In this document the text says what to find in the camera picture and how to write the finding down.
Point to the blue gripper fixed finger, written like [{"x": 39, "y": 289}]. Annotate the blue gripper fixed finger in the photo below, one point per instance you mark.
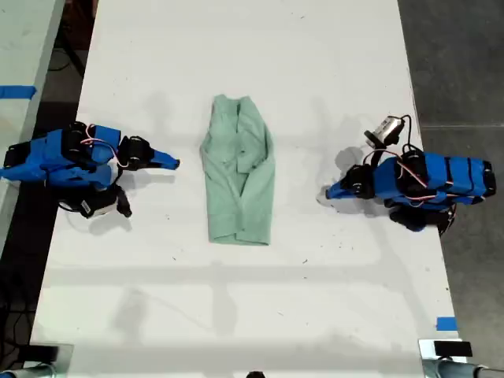
[
  {"x": 338, "y": 187},
  {"x": 164, "y": 156}
]

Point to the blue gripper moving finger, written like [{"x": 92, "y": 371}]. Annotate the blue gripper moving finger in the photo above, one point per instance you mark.
[
  {"x": 159, "y": 164},
  {"x": 342, "y": 193}
]

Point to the pale green T-shirt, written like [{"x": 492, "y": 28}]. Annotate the pale green T-shirt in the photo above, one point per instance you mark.
[{"x": 240, "y": 189}]

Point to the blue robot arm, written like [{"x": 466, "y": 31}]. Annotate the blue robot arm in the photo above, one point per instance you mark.
[
  {"x": 55, "y": 159},
  {"x": 441, "y": 177}
]

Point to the long blue tape strip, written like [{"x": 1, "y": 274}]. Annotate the long blue tape strip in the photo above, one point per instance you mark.
[{"x": 17, "y": 92}]

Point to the white side table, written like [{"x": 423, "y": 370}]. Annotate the white side table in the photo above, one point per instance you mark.
[{"x": 19, "y": 51}]

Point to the short blue tape piece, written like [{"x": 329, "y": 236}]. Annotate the short blue tape piece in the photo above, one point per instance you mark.
[{"x": 447, "y": 323}]

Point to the metal table clamp plate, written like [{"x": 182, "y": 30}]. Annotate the metal table clamp plate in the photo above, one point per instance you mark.
[
  {"x": 65, "y": 360},
  {"x": 427, "y": 354}
]

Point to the small black box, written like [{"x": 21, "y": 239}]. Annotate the small black box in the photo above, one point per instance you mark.
[
  {"x": 44, "y": 352},
  {"x": 453, "y": 349}
]

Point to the small round black object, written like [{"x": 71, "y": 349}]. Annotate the small round black object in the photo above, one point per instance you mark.
[{"x": 254, "y": 375}]

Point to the grey pipe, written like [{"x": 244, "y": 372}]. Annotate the grey pipe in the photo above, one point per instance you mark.
[
  {"x": 460, "y": 370},
  {"x": 23, "y": 372}
]

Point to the silver gripper camera box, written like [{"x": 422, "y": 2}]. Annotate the silver gripper camera box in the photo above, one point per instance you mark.
[{"x": 386, "y": 130}]

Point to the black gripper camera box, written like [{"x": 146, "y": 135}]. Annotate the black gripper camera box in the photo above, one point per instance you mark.
[{"x": 100, "y": 204}]

